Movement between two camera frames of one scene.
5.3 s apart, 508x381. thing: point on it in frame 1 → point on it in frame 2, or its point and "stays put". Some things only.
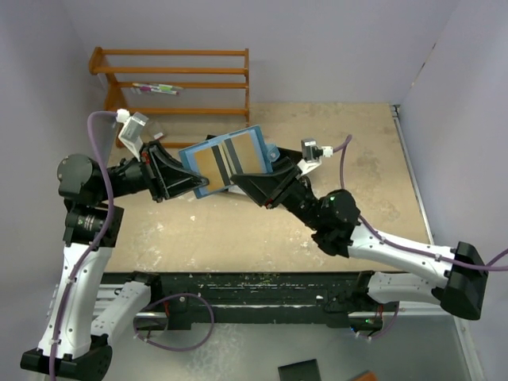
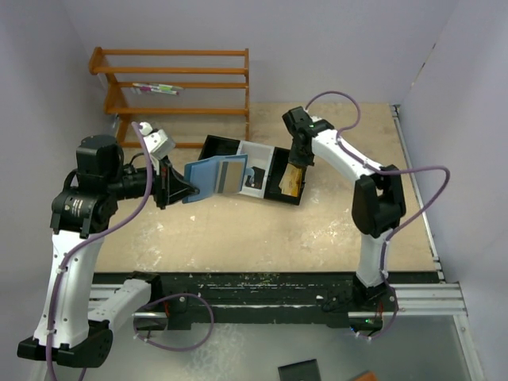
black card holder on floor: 302,371 stays put
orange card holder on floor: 367,375 stays put
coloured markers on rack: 158,88 stays put
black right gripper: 284,187 → 300,150
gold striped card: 243,154 → 230,178
